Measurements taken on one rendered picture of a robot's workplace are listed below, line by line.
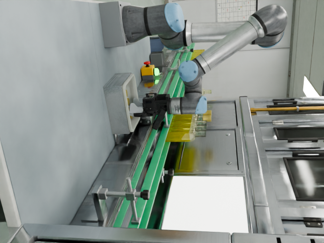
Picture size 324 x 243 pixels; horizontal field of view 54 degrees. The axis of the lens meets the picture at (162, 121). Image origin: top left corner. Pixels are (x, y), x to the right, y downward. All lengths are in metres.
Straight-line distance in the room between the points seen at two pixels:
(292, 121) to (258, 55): 5.66
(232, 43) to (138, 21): 0.38
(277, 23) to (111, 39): 0.65
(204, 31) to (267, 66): 6.35
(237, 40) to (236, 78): 6.50
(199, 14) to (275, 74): 2.22
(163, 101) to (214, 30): 0.38
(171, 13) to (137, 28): 0.15
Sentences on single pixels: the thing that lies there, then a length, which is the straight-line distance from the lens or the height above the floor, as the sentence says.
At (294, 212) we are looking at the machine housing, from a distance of 1.35.
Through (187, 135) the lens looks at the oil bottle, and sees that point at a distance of 1.52.
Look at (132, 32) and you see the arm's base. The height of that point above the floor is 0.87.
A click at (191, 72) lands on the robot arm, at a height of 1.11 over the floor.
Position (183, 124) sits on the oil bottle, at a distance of 1.59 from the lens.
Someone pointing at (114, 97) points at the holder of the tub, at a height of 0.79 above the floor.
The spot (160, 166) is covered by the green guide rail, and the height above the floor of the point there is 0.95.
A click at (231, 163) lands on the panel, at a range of 1.55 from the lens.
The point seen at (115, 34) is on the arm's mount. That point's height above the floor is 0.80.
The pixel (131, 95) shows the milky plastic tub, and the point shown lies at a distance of 1.46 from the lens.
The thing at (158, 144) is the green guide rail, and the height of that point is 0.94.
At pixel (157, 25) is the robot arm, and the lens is 1.33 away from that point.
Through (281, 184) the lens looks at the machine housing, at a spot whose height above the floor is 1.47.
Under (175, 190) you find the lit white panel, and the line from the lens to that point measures 1.39.
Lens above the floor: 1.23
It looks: 11 degrees down
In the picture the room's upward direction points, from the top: 89 degrees clockwise
